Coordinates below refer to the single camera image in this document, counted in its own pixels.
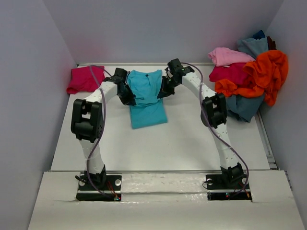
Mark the maroon t-shirt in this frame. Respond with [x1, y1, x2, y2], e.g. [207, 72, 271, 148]
[267, 36, 276, 50]

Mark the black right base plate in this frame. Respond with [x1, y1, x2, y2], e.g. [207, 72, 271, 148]
[202, 174, 252, 201]

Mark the turquoise t-shirt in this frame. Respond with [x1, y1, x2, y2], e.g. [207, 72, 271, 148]
[127, 69, 167, 129]

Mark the orange t-shirt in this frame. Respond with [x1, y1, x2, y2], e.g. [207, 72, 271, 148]
[214, 50, 288, 106]

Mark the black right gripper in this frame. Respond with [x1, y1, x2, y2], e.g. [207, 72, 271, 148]
[157, 75, 180, 99]

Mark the pink t-shirt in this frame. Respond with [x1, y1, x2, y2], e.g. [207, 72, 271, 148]
[208, 47, 255, 67]

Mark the dark blue t-shirt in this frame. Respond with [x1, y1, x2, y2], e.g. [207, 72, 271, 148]
[252, 30, 266, 40]

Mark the magenta t-shirt in pile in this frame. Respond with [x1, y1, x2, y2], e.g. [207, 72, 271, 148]
[209, 63, 248, 84]

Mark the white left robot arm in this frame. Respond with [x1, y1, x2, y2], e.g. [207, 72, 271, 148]
[71, 65, 136, 191]

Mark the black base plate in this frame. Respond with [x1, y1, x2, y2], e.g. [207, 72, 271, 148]
[75, 172, 122, 202]
[202, 174, 252, 201]

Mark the folded magenta t-shirt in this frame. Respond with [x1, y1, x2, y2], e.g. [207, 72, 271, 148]
[66, 66, 105, 94]

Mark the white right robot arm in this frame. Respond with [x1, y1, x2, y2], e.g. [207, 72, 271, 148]
[158, 58, 245, 189]

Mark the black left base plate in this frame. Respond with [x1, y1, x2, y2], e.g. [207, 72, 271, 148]
[75, 172, 122, 202]

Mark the slate blue t-shirt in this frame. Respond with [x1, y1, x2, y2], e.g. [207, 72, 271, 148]
[226, 94, 264, 123]

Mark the grey-blue t-shirt at back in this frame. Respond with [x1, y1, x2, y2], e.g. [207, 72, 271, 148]
[236, 37, 269, 59]

